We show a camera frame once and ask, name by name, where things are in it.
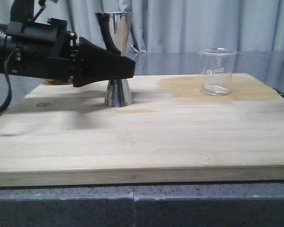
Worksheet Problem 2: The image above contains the yellow lemon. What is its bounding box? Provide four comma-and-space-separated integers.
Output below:
44, 79, 71, 85

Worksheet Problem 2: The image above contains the wooden cutting board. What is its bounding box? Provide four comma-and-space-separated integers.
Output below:
0, 74, 284, 187

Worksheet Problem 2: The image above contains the steel jigger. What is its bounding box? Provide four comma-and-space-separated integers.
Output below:
96, 11, 133, 107

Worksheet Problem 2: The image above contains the black cable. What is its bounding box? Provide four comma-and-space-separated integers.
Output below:
0, 48, 22, 115

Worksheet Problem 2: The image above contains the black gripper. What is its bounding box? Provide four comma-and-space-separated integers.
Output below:
5, 18, 135, 87

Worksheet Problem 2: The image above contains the grey curtain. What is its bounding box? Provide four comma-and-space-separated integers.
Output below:
0, 0, 284, 54

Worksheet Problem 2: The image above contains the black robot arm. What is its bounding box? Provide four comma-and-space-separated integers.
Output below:
0, 0, 135, 87

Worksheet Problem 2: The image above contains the glass beaker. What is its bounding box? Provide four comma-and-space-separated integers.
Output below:
199, 48, 237, 96

